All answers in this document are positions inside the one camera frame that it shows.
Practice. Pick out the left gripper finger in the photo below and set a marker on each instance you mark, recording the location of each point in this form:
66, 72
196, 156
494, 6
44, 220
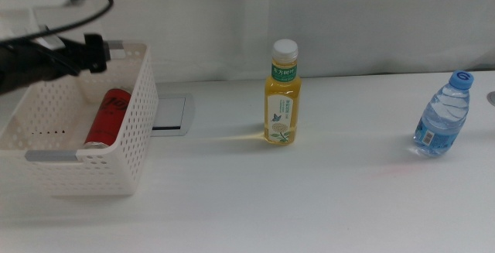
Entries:
94, 53

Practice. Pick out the red cola can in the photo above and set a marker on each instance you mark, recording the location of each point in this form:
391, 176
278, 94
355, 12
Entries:
108, 121

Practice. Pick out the yellow tea bottle white cap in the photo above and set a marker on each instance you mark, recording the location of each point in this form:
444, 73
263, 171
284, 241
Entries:
283, 106

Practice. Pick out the clear water bottle blue cap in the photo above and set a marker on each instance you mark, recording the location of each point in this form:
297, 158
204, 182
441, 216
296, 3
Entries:
442, 121

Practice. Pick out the white perforated plastic basket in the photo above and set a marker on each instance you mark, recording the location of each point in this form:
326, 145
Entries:
133, 102

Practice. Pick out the silver table socket panel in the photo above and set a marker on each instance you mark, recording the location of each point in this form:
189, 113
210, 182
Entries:
172, 111

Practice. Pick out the white backdrop curtain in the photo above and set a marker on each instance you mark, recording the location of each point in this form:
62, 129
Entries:
348, 21

